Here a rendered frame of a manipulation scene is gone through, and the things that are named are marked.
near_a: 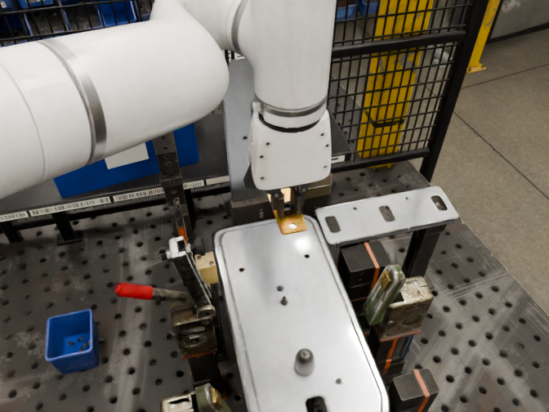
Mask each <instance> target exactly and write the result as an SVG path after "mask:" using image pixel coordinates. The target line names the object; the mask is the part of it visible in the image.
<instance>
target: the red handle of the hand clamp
mask: <svg viewBox="0 0 549 412"><path fill-rule="evenodd" d="M114 292H115V293H117V296H118V297H122V298H135V299H142V300H150V299H151V300H158V301H165V302H178V303H184V304H191V305H196V304H195V302H194V300H193V298H192V297H191V295H190V293H187V292H181V291H176V290H169V289H158V288H153V287H152V286H147V285H141V284H129V283H123V282H119V284H118V285H116V286H115V289H114Z"/></svg>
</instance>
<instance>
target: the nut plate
mask: <svg viewBox="0 0 549 412"><path fill-rule="evenodd" d="M281 191H282V193H283V195H284V217H282V218H279V216H278V214H277V211H276V210H274V211H273V212H274V215H275V218H276V221H277V223H278V226H279V230H280V233H281V234H282V235H290V234H294V233H298V232H303V231H306V229H307V225H306V222H305V220H304V217H303V216H302V213H301V214H299V215H296V214H295V213H294V207H293V205H292V201H290V188H287V189H282V190H281ZM291 224H294V225H296V227H295V228H291V227H289V225H291Z"/></svg>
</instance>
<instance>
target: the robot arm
mask: <svg viewBox="0 0 549 412"><path fill-rule="evenodd" d="M336 2H337V0H155V2H154V5H153V7H152V10H151V14H150V20H148V21H143V22H139V23H134V24H129V25H120V26H115V27H110V28H105V29H97V30H92V31H87V32H82V33H78V34H70V35H65V36H60V37H55V38H48V39H43V40H38V41H34V42H29V43H21V44H16V45H12V46H9V47H0V199H3V198H6V197H7V196H10V195H13V194H15V193H18V192H20V191H22V190H26V189H29V188H30V187H33V186H36V185H38V184H41V183H43V182H45V181H49V180H51V179H53V178H56V177H59V176H62V175H64V174H66V173H68V172H72V171H74V170H77V169H79V168H82V167H85V166H87V165H89V164H92V163H95V162H97V161H100V160H102V159H106V158H108V157H110V156H112V155H116V154H117V153H120V152H122V151H125V150H128V149H130V148H132V147H134V146H138V145H140V144H142V143H145V142H147V141H150V140H152V139H154V138H156V137H160V136H162V135H164V134H167V133H169V132H173V131H175V130H177V129H179V128H183V127H185V126H187V125H190V124H192V123H194V122H196V121H198V120H200V119H201V118H203V117H205V116H206V115H207V114H209V113H211V112H212V111H213V110H214V109H215V108H216V107H217V106H218V105H219V104H220V103H221V101H222V100H223V98H224V96H225V94H226V92H227V89H228V85H229V71H228V67H227V64H226V61H225V57H224V55H223V53H222V51H221V50H228V51H232V52H235V53H237V54H239V55H241V56H243V57H244V58H245V59H246V60H247V61H248V63H249V64H250V66H251V67H252V72H253V86H254V98H255V100H254V101H252V109H253V111H254V112H253V116H252V122H251V127H250V133H249V143H248V163H249V167H248V170H247V172H246V174H245V176H244V178H243V182H244V185H245V187H247V188H253V189H260V190H263V191H264V192H266V193H267V194H269V195H270V204H271V207H272V210H273V211H274V210H276V211H277V214H278V216H279V218H282V217H284V197H283V193H282V191H281V188H284V187H288V186H291V188H290V201H292V205H293V207H294V213H295V214H296V215H299V214H301V205H304V198H305V193H307V192H308V189H309V186H311V185H312V184H313V183H314V182H315V181H320V180H322V179H324V178H325V177H327V176H328V174H329V173H330V172H331V171H332V168H331V128H330V120H329V115H328V111H327V110H326V105H327V96H328V80H329V71H330V63H331V54H332V45H333V29H334V20H335V11H336Z"/></svg>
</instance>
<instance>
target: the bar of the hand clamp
mask: <svg viewBox="0 0 549 412"><path fill-rule="evenodd" d="M194 242H195V245H191V246H190V243H188V244H187V243H186V242H185V239H184V237H183V236H181V237H177V238H174V239H170V240H169V247H170V249H167V250H166V253H164V254H161V258H162V261H166V260H168V261H169V262H173V263H174V265H175V267H176V269H177V270H178V272H179V274H180V276H181V278H182V280H183V281H184V283H185V286H186V288H187V289H188V291H189V292H190V295H191V297H192V298H193V300H194V302H195V304H196V306H197V308H198V309H199V308H200V307H202V306H207V305H212V304H211V302H210V300H209V299H212V295H211V294H210V292H209V290H208V287H207V286H206V284H205V282H204V280H203V277H202V275H201V273H200V271H199V269H198V267H197V265H196V263H195V261H194V258H193V252H196V251H197V252H198V254H199V255H201V256H205V255H206V253H207V248H206V244H205V242H204V239H203V238H201V237H196V240H195V241H194ZM208 296H209V298H208Z"/></svg>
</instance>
